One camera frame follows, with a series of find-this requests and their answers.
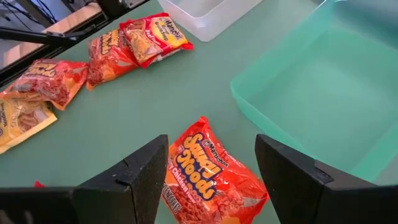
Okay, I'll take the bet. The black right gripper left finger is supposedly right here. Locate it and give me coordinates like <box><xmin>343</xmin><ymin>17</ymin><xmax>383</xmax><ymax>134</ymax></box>
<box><xmin>73</xmin><ymin>134</ymin><xmax>170</xmax><ymax>224</ymax></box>

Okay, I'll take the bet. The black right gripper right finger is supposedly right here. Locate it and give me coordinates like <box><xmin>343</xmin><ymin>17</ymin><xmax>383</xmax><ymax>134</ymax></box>
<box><xmin>254</xmin><ymin>133</ymin><xmax>379</xmax><ymax>224</ymax></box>

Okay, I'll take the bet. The orange Saucy Noods packet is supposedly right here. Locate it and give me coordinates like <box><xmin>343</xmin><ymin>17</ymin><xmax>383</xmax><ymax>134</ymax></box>
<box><xmin>161</xmin><ymin>116</ymin><xmax>271</xmax><ymax>224</ymax></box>
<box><xmin>0</xmin><ymin>58</ymin><xmax>90</xmax><ymax>111</ymax></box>
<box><xmin>86</xmin><ymin>28</ymin><xmax>141</xmax><ymax>91</ymax></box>

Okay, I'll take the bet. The yellow chicken ramen packet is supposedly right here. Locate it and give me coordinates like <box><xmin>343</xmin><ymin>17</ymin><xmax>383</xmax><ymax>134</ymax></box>
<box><xmin>0</xmin><ymin>98</ymin><xmax>58</xmax><ymax>156</ymax></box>

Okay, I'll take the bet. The red beef ramen packet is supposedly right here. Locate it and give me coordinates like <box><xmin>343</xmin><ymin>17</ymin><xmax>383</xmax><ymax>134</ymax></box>
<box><xmin>119</xmin><ymin>12</ymin><xmax>195</xmax><ymax>69</ymax></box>

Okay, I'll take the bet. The green table mat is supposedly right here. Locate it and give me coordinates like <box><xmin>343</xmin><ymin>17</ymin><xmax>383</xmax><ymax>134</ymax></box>
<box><xmin>0</xmin><ymin>0</ymin><xmax>398</xmax><ymax>224</ymax></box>

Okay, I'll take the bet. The teal plastic bin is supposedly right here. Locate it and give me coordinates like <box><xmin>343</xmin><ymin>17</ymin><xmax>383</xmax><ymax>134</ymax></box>
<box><xmin>229</xmin><ymin>0</ymin><xmax>398</xmax><ymax>184</ymax></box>

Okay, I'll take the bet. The light wooden table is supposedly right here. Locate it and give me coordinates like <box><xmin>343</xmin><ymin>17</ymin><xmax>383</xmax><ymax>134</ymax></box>
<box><xmin>0</xmin><ymin>2</ymin><xmax>103</xmax><ymax>68</ymax></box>

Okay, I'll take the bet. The clear plastic bin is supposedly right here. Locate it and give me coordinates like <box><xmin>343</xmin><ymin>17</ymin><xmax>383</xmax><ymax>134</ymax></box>
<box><xmin>157</xmin><ymin>0</ymin><xmax>265</xmax><ymax>43</ymax></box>

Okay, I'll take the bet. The black aluminium rig frame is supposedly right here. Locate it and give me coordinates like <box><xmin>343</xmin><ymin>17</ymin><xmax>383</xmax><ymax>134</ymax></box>
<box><xmin>0</xmin><ymin>0</ymin><xmax>150</xmax><ymax>88</ymax></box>

